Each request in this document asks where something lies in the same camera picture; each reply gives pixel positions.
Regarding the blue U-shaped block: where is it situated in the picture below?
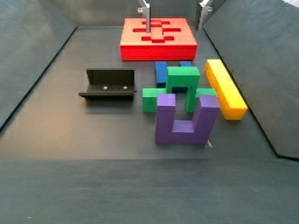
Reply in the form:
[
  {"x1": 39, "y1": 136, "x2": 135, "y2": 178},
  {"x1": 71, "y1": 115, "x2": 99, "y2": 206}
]
[{"x1": 155, "y1": 61, "x2": 188, "y2": 93}]

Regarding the black angle bracket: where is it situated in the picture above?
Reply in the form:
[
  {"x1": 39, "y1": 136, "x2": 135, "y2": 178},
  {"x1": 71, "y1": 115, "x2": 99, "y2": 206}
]
[{"x1": 79, "y1": 68, "x2": 136, "y2": 100}]

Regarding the green stepped arch block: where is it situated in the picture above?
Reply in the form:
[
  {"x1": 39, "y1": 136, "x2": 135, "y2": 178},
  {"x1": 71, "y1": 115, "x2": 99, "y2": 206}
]
[{"x1": 143, "y1": 66, "x2": 216, "y2": 112}]

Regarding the purple U-shaped block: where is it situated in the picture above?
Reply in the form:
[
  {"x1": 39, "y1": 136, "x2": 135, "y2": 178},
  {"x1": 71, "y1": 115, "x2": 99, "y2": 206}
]
[{"x1": 155, "y1": 94, "x2": 220, "y2": 144}]

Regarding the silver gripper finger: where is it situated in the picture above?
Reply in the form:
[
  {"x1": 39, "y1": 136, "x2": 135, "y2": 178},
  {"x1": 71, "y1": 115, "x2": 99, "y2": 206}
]
[
  {"x1": 196, "y1": 0, "x2": 212, "y2": 30},
  {"x1": 137, "y1": 0, "x2": 151, "y2": 33}
]

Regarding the red slotted board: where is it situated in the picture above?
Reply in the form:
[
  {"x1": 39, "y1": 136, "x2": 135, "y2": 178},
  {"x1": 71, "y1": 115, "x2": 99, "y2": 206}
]
[{"x1": 119, "y1": 17, "x2": 197, "y2": 61}]

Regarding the yellow long bar block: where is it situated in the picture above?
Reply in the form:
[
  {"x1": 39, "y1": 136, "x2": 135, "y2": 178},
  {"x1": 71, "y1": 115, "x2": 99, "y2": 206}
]
[{"x1": 204, "y1": 59, "x2": 248, "y2": 121}]

